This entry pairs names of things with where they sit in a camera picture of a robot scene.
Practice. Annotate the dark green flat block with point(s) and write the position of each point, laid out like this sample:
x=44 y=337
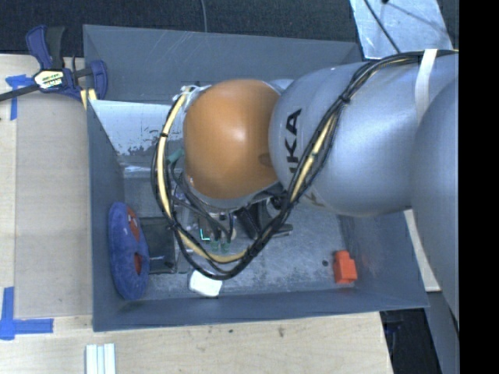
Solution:
x=156 y=244

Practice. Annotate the white rounded block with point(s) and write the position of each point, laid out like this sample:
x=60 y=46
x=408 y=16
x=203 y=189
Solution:
x=204 y=284

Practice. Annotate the grey metal bin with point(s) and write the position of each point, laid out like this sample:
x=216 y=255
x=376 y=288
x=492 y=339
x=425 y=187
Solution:
x=296 y=261

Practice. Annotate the orange block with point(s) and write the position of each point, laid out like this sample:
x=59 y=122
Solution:
x=344 y=267

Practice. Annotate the pale wood board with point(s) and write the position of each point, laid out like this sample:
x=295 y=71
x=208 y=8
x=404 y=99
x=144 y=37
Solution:
x=50 y=209

